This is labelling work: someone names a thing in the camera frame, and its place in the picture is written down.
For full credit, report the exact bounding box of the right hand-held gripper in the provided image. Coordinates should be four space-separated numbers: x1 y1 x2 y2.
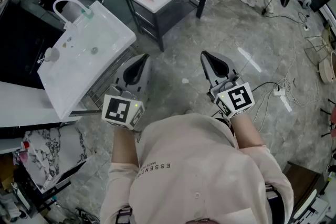
201 51 256 120

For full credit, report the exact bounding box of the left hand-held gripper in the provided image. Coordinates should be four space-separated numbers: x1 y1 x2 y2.
101 54 152 131

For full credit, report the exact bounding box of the person's left forearm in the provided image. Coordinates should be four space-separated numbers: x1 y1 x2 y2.
111 127 141 166

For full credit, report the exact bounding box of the person's right forearm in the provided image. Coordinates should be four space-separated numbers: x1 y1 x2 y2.
229 110 266 150

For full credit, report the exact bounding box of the metal slatted sink rack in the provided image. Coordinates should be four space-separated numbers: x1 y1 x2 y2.
69 46 142 116

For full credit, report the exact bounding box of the white sink with washboard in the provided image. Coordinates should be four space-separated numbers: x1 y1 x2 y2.
36 0 137 121

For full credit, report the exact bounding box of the dark metal washbasin stand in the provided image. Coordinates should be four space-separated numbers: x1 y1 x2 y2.
123 0 213 52

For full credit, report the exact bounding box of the white power strip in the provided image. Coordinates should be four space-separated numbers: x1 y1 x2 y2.
272 88 292 113

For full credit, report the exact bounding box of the person's torso in beige shirt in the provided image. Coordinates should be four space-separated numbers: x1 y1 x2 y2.
99 112 295 224

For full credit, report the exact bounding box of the marble pattern slab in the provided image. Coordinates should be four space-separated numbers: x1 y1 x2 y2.
23 125 89 194

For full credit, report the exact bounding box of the round beige basket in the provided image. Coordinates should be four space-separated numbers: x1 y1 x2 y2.
317 51 336 84

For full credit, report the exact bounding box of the black table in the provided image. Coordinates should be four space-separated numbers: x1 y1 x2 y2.
0 0 66 90

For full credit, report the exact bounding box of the white panel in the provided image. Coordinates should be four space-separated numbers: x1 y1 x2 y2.
0 81 82 137

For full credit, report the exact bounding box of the person's black waist belt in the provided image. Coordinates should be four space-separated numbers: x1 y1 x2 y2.
265 183 286 218

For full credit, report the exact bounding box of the dark wooden stool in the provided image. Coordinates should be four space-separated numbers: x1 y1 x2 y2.
283 162 329 216

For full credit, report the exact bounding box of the white box with black print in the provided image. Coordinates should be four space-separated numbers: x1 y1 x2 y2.
293 196 330 224

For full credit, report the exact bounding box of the black neck strap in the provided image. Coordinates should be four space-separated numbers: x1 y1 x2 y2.
214 110 234 134

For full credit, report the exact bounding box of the white flexible hose faucet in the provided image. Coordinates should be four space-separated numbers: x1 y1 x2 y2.
52 0 92 31

